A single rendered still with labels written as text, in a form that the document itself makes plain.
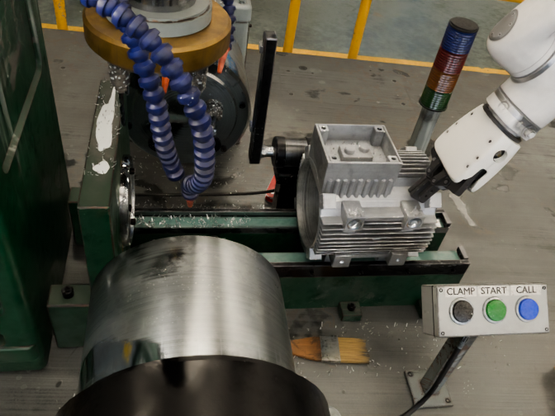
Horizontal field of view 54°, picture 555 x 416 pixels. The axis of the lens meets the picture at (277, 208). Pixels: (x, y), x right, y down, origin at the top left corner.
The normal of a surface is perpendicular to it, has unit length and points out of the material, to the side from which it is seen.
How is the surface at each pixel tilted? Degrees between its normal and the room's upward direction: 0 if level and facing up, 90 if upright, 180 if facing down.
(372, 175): 90
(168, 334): 13
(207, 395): 4
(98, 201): 0
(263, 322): 39
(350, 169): 90
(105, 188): 0
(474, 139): 61
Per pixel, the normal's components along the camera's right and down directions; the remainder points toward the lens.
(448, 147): -0.85, -0.30
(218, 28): 0.14, -0.71
